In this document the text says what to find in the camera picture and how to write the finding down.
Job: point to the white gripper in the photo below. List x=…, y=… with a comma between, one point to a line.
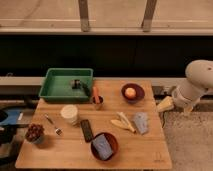
x=183, y=96

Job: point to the light blue towel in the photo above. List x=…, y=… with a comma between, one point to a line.
x=140, y=120

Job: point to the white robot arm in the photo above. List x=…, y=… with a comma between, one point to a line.
x=198, y=82

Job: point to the dark purple bowl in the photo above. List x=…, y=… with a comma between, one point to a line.
x=140, y=93

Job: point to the orange fruit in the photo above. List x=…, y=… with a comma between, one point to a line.
x=130, y=93

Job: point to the yellow banana peel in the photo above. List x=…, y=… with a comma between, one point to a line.
x=123, y=122

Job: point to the red-brown bowl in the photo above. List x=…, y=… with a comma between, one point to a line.
x=112, y=141

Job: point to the small brown cup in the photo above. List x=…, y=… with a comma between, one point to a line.
x=97, y=105

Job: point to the orange carrot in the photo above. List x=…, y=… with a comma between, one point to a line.
x=96, y=95

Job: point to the blue sponge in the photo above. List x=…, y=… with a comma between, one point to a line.
x=102, y=146

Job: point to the black object in tray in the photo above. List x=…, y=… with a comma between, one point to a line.
x=76, y=84

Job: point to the white cylindrical container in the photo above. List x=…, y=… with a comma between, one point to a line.
x=70, y=114

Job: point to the green plastic tray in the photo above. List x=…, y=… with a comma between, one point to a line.
x=56, y=87

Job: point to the metal fork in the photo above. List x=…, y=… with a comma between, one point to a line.
x=58, y=131

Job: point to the blue object at left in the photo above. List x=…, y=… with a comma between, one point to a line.
x=9, y=116

